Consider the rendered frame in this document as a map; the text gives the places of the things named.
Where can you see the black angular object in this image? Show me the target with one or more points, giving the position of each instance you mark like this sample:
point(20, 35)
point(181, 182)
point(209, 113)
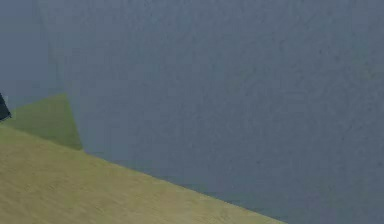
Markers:
point(3, 110)

